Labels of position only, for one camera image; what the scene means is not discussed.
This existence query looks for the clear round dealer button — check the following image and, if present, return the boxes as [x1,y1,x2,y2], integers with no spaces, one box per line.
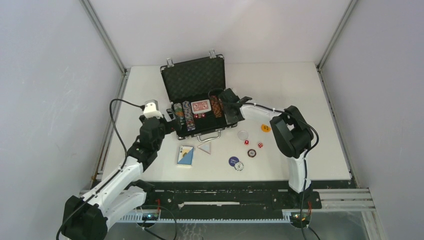
[237,130,249,141]

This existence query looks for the black aluminium poker case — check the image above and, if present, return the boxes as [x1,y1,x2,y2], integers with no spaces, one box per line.
[160,51,238,140]

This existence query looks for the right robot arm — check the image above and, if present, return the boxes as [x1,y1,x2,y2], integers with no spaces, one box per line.
[218,88,319,208]

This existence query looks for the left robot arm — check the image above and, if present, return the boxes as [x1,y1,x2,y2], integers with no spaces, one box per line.
[55,109,181,240]

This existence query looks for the brown orange chip stack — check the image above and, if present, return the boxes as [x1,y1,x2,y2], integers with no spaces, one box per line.
[210,95,223,118]

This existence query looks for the red playing card deck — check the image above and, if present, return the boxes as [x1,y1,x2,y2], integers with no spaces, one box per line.
[190,99,212,114]

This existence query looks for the red dice in case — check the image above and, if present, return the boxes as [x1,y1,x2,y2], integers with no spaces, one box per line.
[193,113,206,119]

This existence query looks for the blue grey chip stack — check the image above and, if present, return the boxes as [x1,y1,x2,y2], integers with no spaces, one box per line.
[182,101,196,131]

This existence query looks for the blue white card box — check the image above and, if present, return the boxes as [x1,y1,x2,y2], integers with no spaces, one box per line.
[176,145,195,167]

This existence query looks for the orange big blind button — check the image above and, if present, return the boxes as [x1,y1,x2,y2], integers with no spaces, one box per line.
[260,124,272,133]

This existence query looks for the brown poker chip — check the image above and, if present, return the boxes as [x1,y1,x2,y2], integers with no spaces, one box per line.
[247,149,257,158]

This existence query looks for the blue small blind button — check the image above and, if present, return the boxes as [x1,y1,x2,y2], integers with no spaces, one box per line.
[228,156,240,167]

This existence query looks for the white grey poker chip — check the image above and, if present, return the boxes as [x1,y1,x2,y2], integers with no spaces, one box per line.
[234,161,244,171]

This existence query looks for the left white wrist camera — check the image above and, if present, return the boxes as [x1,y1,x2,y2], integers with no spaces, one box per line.
[143,99,163,119]

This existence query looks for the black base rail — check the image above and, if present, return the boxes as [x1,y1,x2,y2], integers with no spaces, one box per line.
[124,179,323,220]

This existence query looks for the white cable duct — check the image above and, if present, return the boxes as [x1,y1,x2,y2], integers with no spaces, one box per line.
[117,211,291,224]

